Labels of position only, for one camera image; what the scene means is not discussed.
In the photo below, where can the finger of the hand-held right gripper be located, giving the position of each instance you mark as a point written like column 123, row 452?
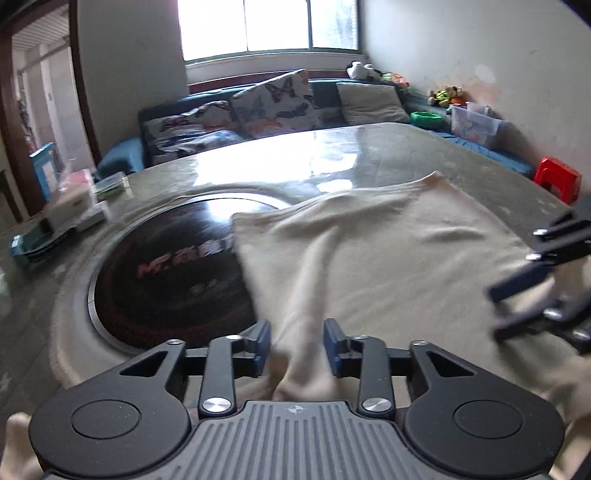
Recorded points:
column 526, row 281
column 554, row 316

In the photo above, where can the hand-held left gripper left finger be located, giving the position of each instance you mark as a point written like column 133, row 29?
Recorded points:
column 263, row 340

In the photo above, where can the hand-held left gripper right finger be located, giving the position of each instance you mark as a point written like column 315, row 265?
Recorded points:
column 331, row 342

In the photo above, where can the cream shirt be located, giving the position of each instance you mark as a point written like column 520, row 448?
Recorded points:
column 392, row 258

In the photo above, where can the red plastic stool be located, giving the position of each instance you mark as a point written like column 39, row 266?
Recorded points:
column 556, row 175

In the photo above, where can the round black induction cooktop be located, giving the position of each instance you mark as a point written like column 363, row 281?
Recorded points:
column 161, row 286

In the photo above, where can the clear plastic storage box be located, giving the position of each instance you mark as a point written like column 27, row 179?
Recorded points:
column 475, row 127

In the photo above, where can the green bowl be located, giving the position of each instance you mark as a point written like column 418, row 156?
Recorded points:
column 425, row 119

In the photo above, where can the yellow and brown plush toys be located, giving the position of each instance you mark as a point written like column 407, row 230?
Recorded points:
column 445, row 96

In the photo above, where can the white power strip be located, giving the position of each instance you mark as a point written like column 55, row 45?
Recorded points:
column 94, row 217

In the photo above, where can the clear plastic case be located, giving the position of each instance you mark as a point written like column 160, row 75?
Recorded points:
column 111, row 184

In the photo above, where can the flat butterfly print pillow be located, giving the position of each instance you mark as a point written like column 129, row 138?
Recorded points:
column 184, row 124

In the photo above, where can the white tissue box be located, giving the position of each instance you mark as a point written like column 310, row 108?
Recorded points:
column 74, row 203

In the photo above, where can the square butterfly print pillow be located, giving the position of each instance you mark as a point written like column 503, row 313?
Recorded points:
column 272, row 104

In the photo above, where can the grey cushion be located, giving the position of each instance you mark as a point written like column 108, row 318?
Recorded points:
column 369, row 104

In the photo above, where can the orange and green toy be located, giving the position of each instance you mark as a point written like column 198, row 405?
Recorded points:
column 396, row 81

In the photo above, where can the blue sofa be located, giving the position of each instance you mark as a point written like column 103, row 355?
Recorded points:
column 324, row 97

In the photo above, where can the white plush toy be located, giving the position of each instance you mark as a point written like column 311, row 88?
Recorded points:
column 358, row 70

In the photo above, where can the blue and white carton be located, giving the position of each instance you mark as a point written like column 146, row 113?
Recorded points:
column 44, row 166

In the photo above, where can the window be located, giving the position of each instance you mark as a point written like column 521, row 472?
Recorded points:
column 268, row 25

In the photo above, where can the brown wooden door frame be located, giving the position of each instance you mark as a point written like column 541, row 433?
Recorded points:
column 11, row 152

